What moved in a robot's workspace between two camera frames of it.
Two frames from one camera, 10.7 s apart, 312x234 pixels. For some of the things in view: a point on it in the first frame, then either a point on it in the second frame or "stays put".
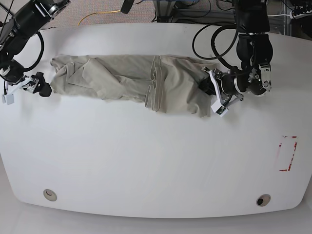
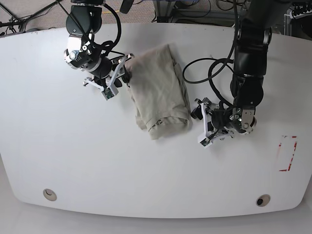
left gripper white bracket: [44, 88] -> [88, 80]
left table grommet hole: [49, 194] stays put
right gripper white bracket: [219, 107] -> [205, 138]
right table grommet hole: [263, 200] stays put
